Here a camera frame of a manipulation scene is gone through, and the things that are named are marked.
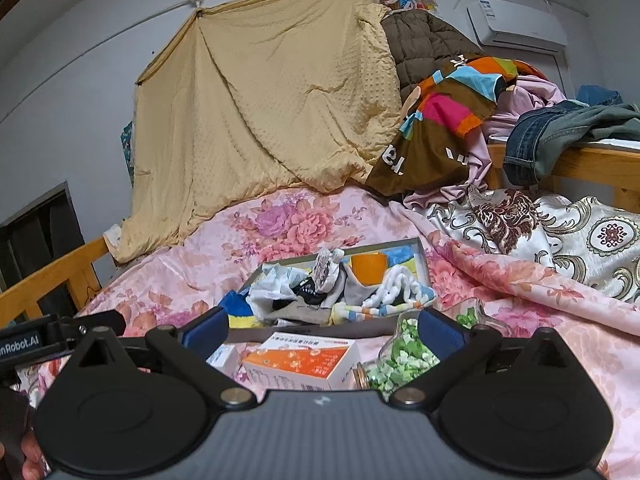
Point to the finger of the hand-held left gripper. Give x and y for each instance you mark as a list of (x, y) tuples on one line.
[(100, 321)]

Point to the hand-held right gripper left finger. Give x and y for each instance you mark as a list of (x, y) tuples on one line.
[(207, 330)]

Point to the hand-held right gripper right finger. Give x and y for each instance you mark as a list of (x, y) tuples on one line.
[(440, 332)]

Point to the glass jar of green beans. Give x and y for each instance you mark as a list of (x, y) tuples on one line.
[(400, 355)]

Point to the white knitted cloth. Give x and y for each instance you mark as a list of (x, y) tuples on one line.
[(400, 285)]

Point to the white cotton pad packet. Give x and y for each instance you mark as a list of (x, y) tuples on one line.
[(272, 285)]

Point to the grey cartoon print box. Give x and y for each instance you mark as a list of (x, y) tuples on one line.
[(400, 255)]

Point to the orange cup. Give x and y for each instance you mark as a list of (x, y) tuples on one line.
[(370, 270)]

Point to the grey white sock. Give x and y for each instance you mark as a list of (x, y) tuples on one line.
[(355, 290)]

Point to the grey speckled cloth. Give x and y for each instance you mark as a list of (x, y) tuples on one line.
[(327, 265)]

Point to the person's left hand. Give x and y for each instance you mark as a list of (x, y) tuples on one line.
[(32, 455)]

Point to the small white carton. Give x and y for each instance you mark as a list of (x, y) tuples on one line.
[(225, 357)]

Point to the pink floral bedsheet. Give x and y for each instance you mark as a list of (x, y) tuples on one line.
[(200, 270)]

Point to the orange white medicine box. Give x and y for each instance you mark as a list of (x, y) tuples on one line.
[(300, 360)]

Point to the cream ornate patterned blanket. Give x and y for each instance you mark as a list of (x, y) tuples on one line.
[(575, 240)]

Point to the brown multicoloured patchwork garment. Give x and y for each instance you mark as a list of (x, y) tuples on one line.
[(430, 160)]

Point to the wooden bed end board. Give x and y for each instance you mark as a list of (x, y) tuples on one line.
[(590, 165)]

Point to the yellow dotted blanket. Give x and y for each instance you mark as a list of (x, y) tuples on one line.
[(250, 85)]

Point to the lilac pink cloth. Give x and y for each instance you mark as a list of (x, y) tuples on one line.
[(535, 95)]

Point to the white mattress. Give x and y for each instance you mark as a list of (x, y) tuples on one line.
[(615, 144)]

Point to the light blue denim garment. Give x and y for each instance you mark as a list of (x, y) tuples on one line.
[(600, 95)]

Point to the brown quilted jacket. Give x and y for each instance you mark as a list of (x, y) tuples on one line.
[(425, 45)]

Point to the white air conditioner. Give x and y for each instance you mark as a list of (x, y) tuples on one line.
[(520, 25)]

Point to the wooden slatted bed rail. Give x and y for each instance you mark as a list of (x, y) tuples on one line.
[(50, 270)]

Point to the teal wall poster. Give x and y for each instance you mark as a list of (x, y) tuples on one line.
[(127, 150)]

